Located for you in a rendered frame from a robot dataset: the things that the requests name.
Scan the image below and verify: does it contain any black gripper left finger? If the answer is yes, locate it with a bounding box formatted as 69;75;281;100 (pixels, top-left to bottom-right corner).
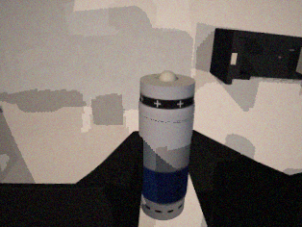
0;131;143;227

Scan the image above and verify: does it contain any grey cylindrical battery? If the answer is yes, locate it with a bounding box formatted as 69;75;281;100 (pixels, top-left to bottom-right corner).
138;70;196;220

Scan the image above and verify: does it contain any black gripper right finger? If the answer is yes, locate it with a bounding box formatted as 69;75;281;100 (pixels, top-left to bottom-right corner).
188;130;302;227

